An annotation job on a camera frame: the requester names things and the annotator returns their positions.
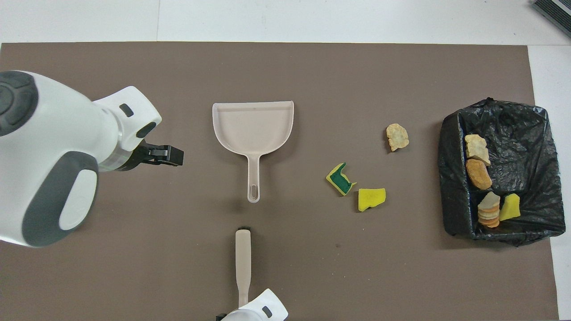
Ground beige plastic dustpan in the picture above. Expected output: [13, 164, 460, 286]
[212, 101, 295, 204]

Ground dark ribbed device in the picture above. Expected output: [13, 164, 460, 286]
[532, 0, 571, 38]

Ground bin with black trash bag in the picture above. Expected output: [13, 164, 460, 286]
[437, 98, 566, 247]

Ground striped bread chunk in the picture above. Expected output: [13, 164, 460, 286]
[477, 192, 501, 228]

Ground pale flat bread piece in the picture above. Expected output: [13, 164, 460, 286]
[386, 123, 410, 152]

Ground green and yellow sponge piece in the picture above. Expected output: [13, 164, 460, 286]
[326, 162, 357, 197]

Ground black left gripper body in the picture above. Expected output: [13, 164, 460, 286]
[99, 139, 156, 173]

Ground striped croissant piece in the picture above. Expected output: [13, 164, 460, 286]
[465, 134, 491, 166]

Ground small yellow sponge wedge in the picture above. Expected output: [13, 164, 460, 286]
[499, 193, 521, 222]

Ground beige hand brush black bristles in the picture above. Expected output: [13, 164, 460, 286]
[235, 227, 252, 308]

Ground round brown bread roll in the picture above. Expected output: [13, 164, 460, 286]
[466, 159, 492, 190]

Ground brown table mat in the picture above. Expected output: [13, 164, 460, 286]
[0, 42, 560, 321]

